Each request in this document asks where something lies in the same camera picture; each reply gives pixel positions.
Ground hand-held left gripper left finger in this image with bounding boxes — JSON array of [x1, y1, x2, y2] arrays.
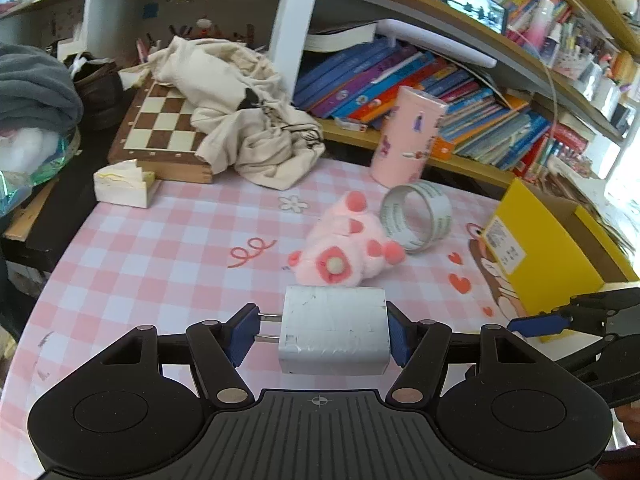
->
[[100, 302, 261, 406]]

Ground small spray bottle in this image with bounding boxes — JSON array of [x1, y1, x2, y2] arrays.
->
[[542, 22, 563, 63]]

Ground white-paged thick book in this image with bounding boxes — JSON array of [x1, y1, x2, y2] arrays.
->
[[304, 21, 379, 54]]

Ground pink plush toy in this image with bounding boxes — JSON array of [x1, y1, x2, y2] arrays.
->
[[289, 190, 406, 288]]

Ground white bar lamp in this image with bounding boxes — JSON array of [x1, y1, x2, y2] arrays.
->
[[377, 18, 498, 68]]

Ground wooden chessboard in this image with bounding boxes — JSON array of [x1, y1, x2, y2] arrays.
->
[[107, 72, 216, 184]]

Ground grey power adapter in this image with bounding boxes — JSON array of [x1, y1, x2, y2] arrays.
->
[[257, 285, 391, 376]]

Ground iridescent gift bag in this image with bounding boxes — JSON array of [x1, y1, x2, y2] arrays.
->
[[0, 125, 83, 216]]

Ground dark brown bag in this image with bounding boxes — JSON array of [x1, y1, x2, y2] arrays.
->
[[72, 60, 126, 131]]

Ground beige cloth bag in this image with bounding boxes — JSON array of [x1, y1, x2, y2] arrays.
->
[[147, 36, 326, 191]]

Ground clear tape roll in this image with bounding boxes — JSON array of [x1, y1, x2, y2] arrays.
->
[[379, 183, 453, 253]]

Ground white and pink bottle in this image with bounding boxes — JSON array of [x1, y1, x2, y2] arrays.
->
[[522, 0, 556, 56]]

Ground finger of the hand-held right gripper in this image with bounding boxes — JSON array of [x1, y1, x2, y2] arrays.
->
[[506, 290, 640, 343], [570, 332, 640, 408]]

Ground row of children's books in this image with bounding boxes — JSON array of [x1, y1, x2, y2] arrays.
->
[[292, 37, 556, 173]]

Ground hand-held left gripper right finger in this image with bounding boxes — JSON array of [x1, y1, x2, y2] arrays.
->
[[384, 301, 543, 406]]

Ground smartphone playing video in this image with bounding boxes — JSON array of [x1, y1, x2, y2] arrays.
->
[[442, 0, 510, 35]]

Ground pink sticker-covered canister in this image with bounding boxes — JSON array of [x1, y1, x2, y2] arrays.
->
[[370, 85, 448, 188]]

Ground white charging cable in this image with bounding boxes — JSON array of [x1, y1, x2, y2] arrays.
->
[[515, 30, 558, 161]]

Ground grey blanket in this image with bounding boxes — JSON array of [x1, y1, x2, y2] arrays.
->
[[0, 42, 85, 133]]

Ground small white paper box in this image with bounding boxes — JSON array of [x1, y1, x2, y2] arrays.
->
[[93, 159, 162, 209]]

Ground yellow cardboard box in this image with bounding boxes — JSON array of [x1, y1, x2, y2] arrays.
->
[[480, 177, 640, 343]]

